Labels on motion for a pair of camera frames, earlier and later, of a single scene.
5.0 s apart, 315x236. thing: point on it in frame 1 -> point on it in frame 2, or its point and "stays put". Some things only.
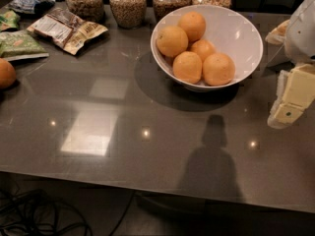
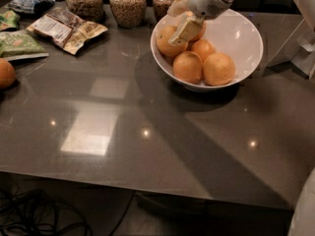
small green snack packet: [9, 20] stays put
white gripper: [301, 36] -> [206, 0]
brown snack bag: [65, 31] stays put
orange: [171, 40] stays put
